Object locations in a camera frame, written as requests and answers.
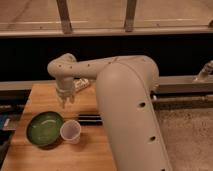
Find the grey object at right edge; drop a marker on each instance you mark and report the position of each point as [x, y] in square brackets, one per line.
[205, 72]

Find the window frame post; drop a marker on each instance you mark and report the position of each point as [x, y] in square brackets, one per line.
[64, 16]
[130, 15]

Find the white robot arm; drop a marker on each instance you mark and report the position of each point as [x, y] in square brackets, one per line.
[123, 88]

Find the right window frame post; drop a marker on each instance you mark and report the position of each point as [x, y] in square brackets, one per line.
[130, 15]

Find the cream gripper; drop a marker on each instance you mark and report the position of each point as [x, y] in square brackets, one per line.
[69, 93]

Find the clear plastic cup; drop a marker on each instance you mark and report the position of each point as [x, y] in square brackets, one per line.
[70, 131]

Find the black rectangular box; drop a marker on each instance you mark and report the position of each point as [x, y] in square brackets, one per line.
[89, 119]

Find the left window frame post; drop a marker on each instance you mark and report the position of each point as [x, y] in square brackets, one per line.
[64, 16]

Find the clutter at left edge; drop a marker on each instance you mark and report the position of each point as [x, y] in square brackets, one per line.
[9, 118]

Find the green ceramic bowl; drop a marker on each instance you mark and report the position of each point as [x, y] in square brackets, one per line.
[44, 128]

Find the wooden table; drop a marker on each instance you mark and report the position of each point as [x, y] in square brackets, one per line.
[92, 153]

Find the white plastic bottle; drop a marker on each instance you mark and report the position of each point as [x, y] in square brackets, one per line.
[81, 84]

